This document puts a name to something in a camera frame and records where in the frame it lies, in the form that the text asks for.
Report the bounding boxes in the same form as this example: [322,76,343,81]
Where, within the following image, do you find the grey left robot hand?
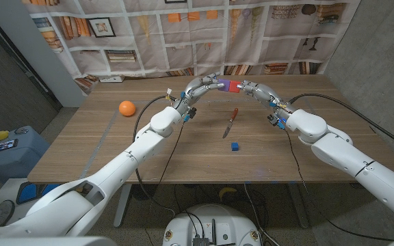
[172,72,224,116]

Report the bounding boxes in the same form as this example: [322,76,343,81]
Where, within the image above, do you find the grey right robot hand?
[237,80,296,119]

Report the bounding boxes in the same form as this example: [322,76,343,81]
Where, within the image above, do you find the red magnetic block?
[228,80,242,94]

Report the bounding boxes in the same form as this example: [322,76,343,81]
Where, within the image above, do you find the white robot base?
[162,204,262,246]

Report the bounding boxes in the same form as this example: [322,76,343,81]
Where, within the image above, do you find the orange ball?
[118,100,137,118]

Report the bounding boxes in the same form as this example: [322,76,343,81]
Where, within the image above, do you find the printed bookshelf backdrop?
[21,0,362,78]

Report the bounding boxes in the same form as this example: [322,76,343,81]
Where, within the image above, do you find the white power strip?
[98,75,125,83]

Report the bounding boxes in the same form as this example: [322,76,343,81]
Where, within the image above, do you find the yellow object under table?
[218,187,238,202]

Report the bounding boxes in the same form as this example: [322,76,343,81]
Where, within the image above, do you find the black round floor object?
[131,184,159,202]

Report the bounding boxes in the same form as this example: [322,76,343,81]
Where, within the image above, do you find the grey table leg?
[113,184,133,229]
[287,183,310,229]

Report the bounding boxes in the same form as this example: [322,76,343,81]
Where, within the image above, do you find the blue pad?
[40,183,63,198]
[16,182,41,205]

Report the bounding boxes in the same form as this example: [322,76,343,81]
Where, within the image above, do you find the blue-grey stool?
[0,125,51,183]

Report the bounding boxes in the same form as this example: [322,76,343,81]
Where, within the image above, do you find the grey sneaker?
[0,200,16,227]

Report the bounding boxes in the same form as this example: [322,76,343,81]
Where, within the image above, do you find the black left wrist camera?
[183,107,198,123]

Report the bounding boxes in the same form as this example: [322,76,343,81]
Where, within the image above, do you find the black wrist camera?
[267,114,286,131]
[183,107,198,123]

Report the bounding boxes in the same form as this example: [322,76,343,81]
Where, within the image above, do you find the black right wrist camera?
[267,114,286,131]

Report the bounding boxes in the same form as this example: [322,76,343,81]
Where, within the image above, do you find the red-handled knife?
[222,107,239,139]

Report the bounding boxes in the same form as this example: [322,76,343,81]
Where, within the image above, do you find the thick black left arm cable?
[133,95,192,215]

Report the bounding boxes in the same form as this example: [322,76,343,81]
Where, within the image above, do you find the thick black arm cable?
[288,93,394,154]
[133,95,192,215]

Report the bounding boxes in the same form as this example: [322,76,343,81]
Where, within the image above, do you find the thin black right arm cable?
[283,128,394,242]

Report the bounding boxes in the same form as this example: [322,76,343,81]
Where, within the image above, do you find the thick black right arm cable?
[288,93,394,154]

